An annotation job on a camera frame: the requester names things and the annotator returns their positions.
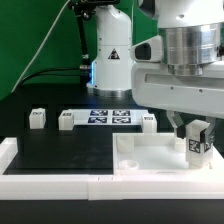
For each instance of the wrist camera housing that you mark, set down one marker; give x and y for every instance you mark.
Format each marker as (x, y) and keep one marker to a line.
(150, 50)

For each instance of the white marker base plate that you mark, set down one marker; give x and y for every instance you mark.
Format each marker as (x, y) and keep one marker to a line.
(104, 116)

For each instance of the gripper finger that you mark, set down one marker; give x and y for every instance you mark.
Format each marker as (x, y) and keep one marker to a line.
(210, 130)
(177, 123)

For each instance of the white square tabletop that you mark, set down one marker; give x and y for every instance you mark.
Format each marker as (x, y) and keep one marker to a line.
(138, 152)

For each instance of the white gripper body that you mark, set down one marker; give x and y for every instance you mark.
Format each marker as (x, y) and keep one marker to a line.
(154, 87)

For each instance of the white U-shaped obstacle fence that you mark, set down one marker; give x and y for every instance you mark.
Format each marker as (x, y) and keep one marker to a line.
(204, 183)

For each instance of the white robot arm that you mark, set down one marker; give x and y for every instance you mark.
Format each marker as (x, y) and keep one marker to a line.
(181, 70)

